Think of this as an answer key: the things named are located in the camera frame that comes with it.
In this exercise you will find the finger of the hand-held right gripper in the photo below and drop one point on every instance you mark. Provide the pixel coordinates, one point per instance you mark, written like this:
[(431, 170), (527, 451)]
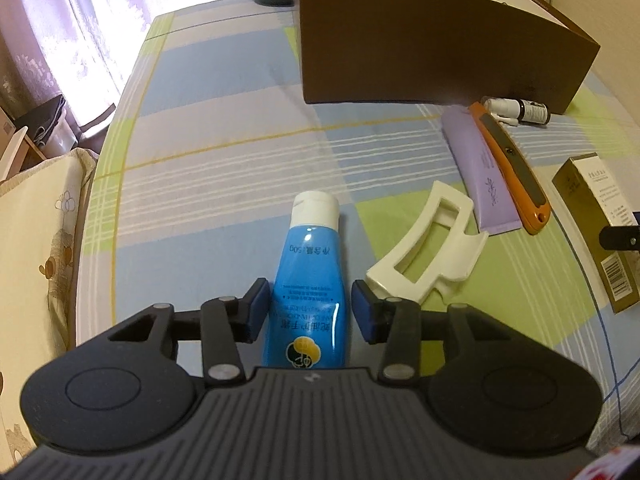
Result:
[(622, 238)]

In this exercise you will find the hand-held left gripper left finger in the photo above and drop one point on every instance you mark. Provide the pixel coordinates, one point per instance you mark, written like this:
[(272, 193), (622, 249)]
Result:
[(259, 310)]

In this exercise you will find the red white patterned clothing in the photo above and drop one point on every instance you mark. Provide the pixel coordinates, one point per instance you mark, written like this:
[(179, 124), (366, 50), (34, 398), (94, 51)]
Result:
[(612, 465)]

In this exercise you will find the purple cream tube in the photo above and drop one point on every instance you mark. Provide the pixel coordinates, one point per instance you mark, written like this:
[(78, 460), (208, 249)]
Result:
[(475, 170)]

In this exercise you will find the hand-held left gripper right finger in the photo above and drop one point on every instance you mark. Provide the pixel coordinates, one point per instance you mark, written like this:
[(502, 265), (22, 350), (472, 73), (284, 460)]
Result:
[(364, 310)]

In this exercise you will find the checked tablecloth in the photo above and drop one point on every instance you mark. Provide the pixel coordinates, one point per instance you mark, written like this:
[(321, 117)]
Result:
[(200, 185)]

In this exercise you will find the purple lace curtain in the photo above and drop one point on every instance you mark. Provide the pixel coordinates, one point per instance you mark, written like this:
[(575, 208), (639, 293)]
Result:
[(75, 35)]

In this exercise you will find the blue hand cream tube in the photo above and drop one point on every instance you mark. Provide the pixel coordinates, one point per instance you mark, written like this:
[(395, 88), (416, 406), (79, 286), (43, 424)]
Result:
[(307, 280)]

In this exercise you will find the cream printed bedding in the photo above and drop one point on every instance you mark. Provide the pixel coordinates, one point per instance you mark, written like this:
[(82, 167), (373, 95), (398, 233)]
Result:
[(35, 260)]

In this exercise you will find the white plastic hair clip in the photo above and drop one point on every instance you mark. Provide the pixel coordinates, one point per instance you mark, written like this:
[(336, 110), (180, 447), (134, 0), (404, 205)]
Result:
[(450, 255)]

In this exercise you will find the cardboard shipping box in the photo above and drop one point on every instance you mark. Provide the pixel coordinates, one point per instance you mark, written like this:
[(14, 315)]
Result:
[(5, 130)]

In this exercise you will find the brown spray bottle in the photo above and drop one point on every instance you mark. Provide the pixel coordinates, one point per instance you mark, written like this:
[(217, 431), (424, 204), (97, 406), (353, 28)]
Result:
[(530, 111)]

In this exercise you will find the brown cardboard box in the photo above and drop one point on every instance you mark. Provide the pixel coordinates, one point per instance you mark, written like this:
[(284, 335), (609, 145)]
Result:
[(425, 50)]

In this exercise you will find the orange utility knife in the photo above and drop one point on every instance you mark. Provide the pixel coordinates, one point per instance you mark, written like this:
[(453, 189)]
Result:
[(515, 170)]

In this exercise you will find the white gold carton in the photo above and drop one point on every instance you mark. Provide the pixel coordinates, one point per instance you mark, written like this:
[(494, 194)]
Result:
[(600, 200)]

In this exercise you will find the wooden stool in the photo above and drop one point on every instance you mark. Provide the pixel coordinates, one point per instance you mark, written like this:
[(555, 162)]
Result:
[(20, 152)]

